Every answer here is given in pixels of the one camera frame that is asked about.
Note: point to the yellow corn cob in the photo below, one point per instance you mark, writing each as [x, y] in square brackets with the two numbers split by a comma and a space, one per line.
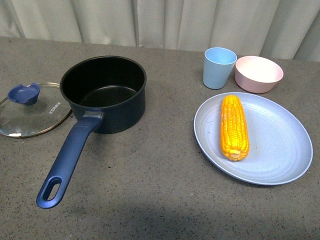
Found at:
[234, 137]

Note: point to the glass lid blue knob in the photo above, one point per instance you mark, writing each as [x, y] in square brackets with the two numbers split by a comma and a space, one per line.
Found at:
[31, 110]

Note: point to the dark blue saucepan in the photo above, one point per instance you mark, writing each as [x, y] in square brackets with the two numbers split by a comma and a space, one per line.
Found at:
[106, 95]

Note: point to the light blue cup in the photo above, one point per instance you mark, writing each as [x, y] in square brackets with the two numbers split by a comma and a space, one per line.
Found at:
[218, 65]

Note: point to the pink bowl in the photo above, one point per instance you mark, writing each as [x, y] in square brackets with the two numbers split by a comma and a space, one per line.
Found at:
[257, 74]

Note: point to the light blue plate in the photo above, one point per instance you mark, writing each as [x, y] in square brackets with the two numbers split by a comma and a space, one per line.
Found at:
[280, 151]

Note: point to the white curtain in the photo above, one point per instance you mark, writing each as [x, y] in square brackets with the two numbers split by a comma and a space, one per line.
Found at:
[285, 29]

